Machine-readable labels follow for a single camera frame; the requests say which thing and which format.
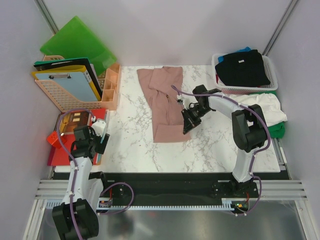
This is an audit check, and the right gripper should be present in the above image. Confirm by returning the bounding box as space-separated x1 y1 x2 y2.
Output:
181 104 212 134

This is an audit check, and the pink t shirt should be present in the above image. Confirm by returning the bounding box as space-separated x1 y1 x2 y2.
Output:
137 66 191 143

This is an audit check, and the white t shirt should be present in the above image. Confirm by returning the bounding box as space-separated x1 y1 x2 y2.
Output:
228 92 288 135

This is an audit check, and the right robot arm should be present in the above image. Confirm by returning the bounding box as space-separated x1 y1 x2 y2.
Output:
181 85 271 197

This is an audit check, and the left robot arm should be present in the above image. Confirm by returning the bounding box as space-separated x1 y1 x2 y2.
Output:
52 119 110 240

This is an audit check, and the teal folder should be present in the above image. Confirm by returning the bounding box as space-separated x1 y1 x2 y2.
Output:
96 109 110 166

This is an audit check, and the brown book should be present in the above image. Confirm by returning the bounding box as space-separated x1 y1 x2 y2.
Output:
59 111 91 135

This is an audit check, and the red folder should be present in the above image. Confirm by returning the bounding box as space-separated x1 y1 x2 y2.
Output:
47 113 92 167

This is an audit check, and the red cube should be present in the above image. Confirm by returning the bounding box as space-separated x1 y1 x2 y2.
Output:
46 131 67 149

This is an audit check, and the pink file rack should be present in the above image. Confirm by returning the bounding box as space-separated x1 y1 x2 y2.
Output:
34 56 103 112

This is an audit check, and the orange desk organizer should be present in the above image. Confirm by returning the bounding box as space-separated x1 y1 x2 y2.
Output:
98 62 122 111

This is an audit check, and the blue clipboard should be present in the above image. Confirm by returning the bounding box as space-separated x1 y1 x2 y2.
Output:
35 71 98 102

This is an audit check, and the black t shirt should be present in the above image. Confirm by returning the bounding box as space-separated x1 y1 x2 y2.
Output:
215 49 271 88

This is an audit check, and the yellow folder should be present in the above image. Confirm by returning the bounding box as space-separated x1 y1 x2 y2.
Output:
31 65 101 101

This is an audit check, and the green t shirt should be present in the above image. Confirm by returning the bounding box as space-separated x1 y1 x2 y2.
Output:
251 91 288 139

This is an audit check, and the white laundry basket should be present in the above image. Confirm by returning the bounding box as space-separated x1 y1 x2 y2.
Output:
211 53 278 95

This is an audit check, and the black folder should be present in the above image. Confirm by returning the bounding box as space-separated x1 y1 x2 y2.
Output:
33 57 99 86

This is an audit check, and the green plastic folder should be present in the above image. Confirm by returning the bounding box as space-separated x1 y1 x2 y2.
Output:
40 16 117 75

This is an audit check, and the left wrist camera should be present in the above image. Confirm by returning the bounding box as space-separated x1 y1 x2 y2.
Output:
91 118 107 137

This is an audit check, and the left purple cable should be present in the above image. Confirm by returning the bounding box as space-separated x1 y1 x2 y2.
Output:
55 107 135 240

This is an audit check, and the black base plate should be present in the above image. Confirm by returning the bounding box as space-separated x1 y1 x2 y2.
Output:
52 170 291 207

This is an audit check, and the white cable duct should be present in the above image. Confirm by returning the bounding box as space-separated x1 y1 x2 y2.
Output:
46 197 248 210

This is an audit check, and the aluminium frame rail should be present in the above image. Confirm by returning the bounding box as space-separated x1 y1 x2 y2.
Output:
34 139 309 201

